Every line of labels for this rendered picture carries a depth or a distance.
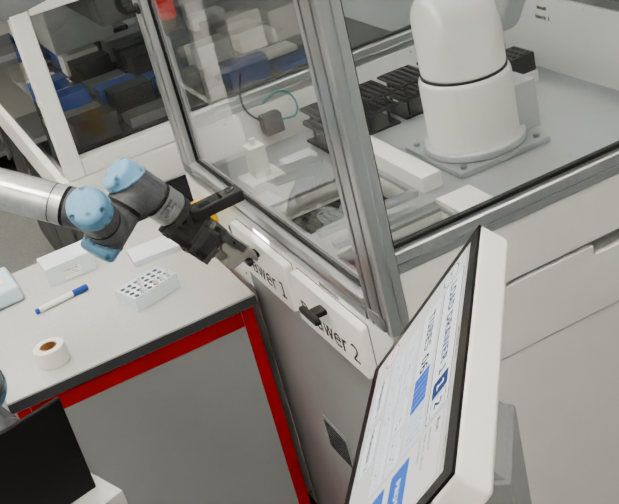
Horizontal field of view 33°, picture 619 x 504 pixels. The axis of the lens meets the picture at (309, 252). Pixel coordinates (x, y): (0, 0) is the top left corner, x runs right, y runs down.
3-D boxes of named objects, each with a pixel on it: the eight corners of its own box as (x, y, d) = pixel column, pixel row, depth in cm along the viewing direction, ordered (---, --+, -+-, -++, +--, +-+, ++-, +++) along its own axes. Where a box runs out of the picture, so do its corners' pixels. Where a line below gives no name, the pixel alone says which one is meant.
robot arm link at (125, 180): (93, 189, 205) (115, 152, 206) (137, 217, 211) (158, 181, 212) (109, 193, 198) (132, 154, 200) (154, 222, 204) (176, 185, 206)
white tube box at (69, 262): (51, 288, 263) (44, 270, 261) (42, 276, 270) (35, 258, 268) (98, 267, 267) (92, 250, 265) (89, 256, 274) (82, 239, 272)
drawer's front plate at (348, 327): (371, 381, 188) (358, 329, 183) (301, 317, 212) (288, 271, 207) (379, 376, 188) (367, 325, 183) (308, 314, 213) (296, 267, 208)
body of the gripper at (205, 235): (197, 254, 221) (153, 225, 214) (221, 221, 220) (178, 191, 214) (210, 267, 214) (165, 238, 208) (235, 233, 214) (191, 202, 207)
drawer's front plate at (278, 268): (295, 313, 214) (283, 266, 209) (241, 264, 238) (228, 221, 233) (303, 309, 215) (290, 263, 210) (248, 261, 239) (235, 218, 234)
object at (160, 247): (135, 267, 262) (133, 262, 261) (127, 255, 270) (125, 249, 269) (183, 249, 265) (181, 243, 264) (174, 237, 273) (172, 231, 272)
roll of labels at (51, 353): (67, 348, 235) (61, 333, 233) (71, 362, 229) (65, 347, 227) (37, 359, 233) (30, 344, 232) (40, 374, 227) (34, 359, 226)
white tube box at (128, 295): (139, 312, 241) (134, 299, 240) (119, 304, 247) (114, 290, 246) (180, 286, 248) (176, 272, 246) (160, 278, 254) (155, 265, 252)
